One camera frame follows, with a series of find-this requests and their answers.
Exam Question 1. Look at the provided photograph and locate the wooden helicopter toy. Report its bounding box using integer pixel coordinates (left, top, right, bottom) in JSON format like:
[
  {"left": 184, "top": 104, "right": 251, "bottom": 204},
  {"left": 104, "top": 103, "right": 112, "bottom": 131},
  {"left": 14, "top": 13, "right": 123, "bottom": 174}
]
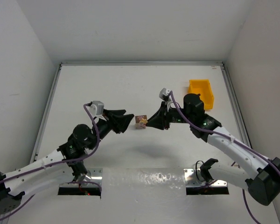
[{"left": 139, "top": 119, "right": 147, "bottom": 128}]

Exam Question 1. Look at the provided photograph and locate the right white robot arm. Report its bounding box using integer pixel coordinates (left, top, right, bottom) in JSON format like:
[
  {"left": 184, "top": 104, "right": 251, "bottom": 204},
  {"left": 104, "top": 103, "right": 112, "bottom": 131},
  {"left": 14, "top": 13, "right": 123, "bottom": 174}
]
[{"left": 146, "top": 88, "right": 280, "bottom": 206}]

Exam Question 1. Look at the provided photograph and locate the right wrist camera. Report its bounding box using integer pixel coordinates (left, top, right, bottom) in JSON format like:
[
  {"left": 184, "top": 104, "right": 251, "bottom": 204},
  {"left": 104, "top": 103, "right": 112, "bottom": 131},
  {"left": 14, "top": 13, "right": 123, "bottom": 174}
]
[{"left": 159, "top": 88, "right": 173, "bottom": 111}]

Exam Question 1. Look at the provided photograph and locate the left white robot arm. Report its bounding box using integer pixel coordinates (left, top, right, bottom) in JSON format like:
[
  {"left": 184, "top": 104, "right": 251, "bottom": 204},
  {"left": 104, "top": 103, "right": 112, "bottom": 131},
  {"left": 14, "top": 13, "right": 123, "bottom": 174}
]
[{"left": 0, "top": 110, "right": 134, "bottom": 215}]

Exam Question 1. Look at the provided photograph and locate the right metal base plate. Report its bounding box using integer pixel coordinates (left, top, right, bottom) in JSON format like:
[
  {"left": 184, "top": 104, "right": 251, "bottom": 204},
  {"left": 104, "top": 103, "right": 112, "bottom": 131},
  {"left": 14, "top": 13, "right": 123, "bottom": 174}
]
[{"left": 183, "top": 168, "right": 228, "bottom": 188}]

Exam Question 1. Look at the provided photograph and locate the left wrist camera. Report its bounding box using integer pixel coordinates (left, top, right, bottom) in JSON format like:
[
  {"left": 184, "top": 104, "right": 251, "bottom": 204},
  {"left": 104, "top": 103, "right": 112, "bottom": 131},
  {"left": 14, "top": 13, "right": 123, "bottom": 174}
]
[{"left": 88, "top": 100, "right": 105, "bottom": 120}]

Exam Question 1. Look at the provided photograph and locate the brown wood block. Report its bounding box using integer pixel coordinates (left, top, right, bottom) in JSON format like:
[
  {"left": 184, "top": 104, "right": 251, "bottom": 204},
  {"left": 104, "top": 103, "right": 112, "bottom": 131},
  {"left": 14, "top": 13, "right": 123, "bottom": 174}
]
[{"left": 135, "top": 115, "right": 147, "bottom": 124}]

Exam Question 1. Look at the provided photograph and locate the yellow plastic bin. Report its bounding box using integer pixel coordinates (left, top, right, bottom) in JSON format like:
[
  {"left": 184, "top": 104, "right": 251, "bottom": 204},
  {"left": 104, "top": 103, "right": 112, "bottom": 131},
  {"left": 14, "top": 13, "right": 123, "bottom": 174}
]
[{"left": 188, "top": 79, "right": 214, "bottom": 111}]

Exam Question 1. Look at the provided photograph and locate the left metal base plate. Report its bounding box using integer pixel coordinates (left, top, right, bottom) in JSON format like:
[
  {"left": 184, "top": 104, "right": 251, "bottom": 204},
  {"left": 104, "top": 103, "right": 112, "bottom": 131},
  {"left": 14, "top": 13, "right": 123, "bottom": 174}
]
[{"left": 76, "top": 168, "right": 103, "bottom": 187}]

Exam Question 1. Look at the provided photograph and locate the white front cover board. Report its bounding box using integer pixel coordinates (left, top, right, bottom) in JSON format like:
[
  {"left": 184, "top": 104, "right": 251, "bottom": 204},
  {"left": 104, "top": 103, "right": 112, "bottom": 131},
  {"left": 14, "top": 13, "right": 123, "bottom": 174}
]
[{"left": 9, "top": 168, "right": 279, "bottom": 224}]

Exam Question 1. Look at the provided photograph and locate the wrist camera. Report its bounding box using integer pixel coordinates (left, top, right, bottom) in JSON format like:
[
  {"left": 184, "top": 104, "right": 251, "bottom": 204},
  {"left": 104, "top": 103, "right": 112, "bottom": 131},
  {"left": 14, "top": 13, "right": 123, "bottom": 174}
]
[
  {"left": 88, "top": 100, "right": 105, "bottom": 120},
  {"left": 159, "top": 88, "right": 173, "bottom": 111}
]

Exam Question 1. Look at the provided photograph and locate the metal base plate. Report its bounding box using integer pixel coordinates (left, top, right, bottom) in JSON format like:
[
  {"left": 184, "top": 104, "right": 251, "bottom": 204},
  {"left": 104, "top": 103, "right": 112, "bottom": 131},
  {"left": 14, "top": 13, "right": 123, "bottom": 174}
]
[
  {"left": 183, "top": 168, "right": 228, "bottom": 188},
  {"left": 76, "top": 168, "right": 103, "bottom": 187}
]

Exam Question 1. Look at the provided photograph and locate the aluminium table frame rail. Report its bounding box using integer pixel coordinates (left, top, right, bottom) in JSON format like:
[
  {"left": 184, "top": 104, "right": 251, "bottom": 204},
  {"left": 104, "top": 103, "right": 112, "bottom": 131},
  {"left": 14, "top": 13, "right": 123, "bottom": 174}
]
[{"left": 32, "top": 62, "right": 240, "bottom": 170}]

